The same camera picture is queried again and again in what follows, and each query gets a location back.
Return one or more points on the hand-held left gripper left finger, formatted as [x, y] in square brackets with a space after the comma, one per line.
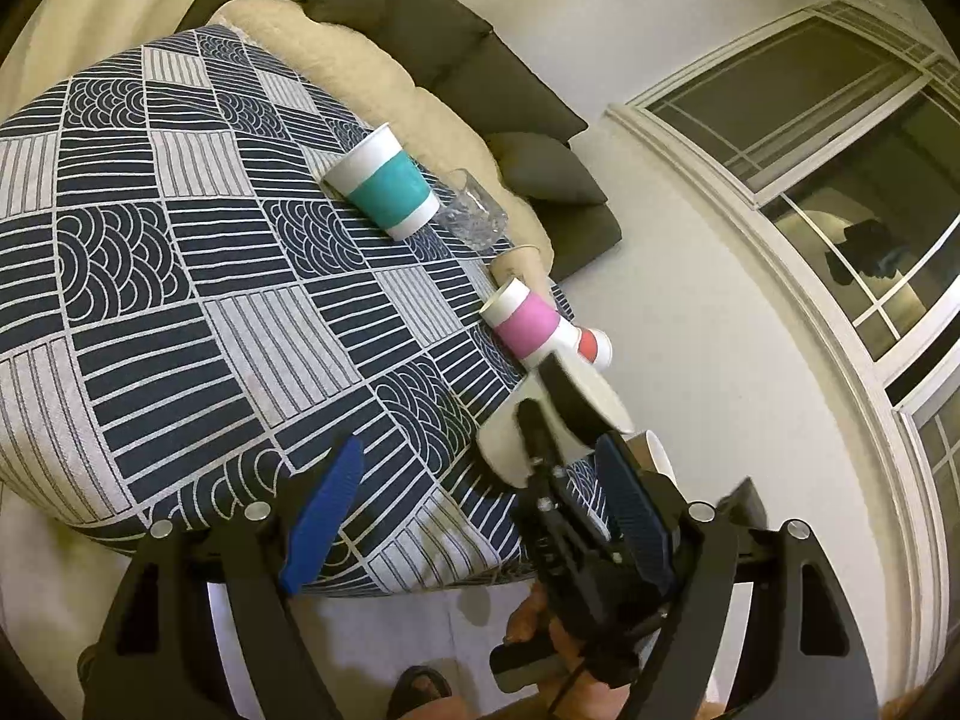
[326, 517]

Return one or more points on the white cup with pink band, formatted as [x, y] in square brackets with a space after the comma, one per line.
[529, 322]

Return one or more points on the white cup with teal band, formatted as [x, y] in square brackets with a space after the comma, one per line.
[386, 184]

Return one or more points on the clear drinking glass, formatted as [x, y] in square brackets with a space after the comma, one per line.
[474, 214]

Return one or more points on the plain white cup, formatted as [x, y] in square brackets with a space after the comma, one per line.
[501, 446]

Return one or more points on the navy white patterned cloth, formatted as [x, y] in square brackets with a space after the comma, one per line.
[187, 300]

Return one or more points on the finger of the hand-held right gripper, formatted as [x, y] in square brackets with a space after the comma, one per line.
[536, 435]
[570, 397]

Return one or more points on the white cup with red band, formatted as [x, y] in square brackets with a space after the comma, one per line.
[592, 346]

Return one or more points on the person's right hand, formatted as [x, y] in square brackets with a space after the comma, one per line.
[527, 619]

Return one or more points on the beige fleece blanket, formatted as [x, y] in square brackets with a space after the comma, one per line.
[360, 60]

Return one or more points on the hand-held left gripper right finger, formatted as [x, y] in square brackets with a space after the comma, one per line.
[636, 514]

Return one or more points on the white cup with brown inside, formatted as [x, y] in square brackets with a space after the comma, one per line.
[660, 459]

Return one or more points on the white framed window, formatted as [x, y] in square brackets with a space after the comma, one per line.
[840, 135]

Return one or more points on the dark grey sofa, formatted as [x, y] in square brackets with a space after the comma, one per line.
[480, 67]

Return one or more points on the person's foot in sandal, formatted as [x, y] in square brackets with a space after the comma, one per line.
[420, 688]

